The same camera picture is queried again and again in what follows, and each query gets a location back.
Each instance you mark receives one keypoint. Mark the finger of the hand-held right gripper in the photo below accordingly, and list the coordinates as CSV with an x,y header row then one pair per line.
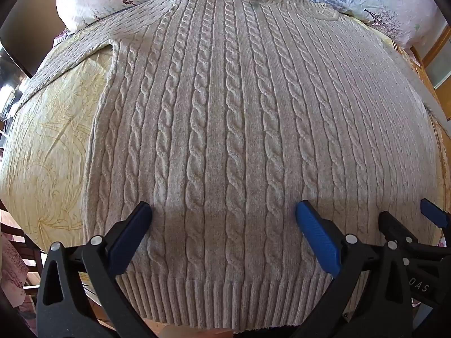
x,y
396,225
435,211

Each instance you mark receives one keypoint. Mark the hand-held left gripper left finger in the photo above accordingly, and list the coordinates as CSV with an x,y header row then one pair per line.
x,y
131,232

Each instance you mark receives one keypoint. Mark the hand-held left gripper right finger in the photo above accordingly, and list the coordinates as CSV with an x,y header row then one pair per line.
x,y
317,234

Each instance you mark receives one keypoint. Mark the dark wooden chair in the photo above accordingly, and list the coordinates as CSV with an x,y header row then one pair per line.
x,y
26,253

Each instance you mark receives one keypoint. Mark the yellow floral bedspread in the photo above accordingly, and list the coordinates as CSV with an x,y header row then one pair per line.
x,y
53,155

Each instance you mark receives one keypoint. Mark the pink patterned cloth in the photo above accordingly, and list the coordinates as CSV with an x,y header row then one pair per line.
x,y
12,271

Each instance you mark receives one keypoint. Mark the wooden framed glass cabinet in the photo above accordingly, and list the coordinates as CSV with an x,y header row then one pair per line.
x,y
438,52

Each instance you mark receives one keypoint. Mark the white lavender print pillow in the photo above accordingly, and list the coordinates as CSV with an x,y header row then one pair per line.
x,y
366,0

